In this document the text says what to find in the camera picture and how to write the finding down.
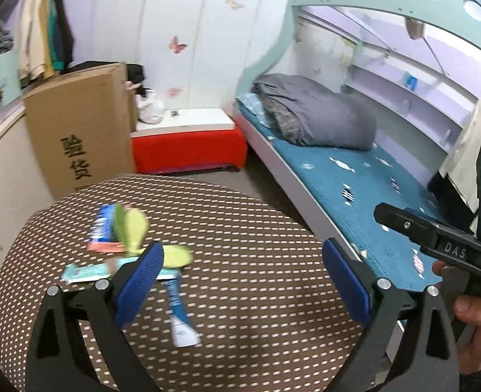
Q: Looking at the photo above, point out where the beige cabinet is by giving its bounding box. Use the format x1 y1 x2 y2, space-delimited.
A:
0 98 58 271

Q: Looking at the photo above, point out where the white wall shelf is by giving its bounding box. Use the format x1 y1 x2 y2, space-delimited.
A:
340 51 481 166

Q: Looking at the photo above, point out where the orange wrapper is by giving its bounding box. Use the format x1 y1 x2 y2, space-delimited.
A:
86 240 127 254

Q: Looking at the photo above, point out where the white plastic bag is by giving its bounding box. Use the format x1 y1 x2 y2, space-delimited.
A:
136 89 166 125

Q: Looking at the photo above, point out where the teal printed bedspread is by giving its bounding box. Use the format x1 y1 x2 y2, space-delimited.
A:
240 128 470 293

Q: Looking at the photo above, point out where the blue white toothpaste tube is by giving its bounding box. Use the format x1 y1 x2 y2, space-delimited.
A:
155 269 201 349

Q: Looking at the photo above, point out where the beige hanging garment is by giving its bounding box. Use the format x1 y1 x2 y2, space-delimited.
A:
17 0 56 83

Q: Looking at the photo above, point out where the teal wrapper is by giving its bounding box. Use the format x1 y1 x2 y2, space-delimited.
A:
62 258 123 285

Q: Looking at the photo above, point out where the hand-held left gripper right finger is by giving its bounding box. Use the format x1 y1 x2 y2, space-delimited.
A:
323 237 461 392

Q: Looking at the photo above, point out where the blue white snack wrapper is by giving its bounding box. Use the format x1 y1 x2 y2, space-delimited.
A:
91 206 122 244

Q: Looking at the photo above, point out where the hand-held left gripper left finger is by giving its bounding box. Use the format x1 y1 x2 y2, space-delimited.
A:
26 242 164 392

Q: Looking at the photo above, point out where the beige hanging cloth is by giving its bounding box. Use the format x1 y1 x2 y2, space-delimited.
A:
440 98 481 215

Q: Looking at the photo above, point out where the teal hanging garment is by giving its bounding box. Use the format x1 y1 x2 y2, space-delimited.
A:
46 0 66 73

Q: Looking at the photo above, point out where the mint and white bed frame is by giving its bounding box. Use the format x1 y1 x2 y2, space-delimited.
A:
234 0 481 335

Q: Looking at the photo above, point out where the grey folded duvet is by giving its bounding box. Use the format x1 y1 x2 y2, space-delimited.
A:
252 73 377 151

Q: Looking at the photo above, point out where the large cardboard box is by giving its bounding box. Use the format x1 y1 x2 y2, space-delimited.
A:
22 62 138 201

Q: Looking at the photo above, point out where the red bench with white top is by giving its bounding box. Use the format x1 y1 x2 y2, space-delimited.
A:
131 108 248 175

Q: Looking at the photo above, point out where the light blue pillow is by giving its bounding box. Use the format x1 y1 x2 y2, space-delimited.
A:
236 92 274 128

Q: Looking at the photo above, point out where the black hanging garment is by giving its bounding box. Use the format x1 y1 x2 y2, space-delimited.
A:
53 0 76 67

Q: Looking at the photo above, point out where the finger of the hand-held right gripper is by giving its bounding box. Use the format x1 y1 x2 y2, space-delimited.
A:
374 203 441 253

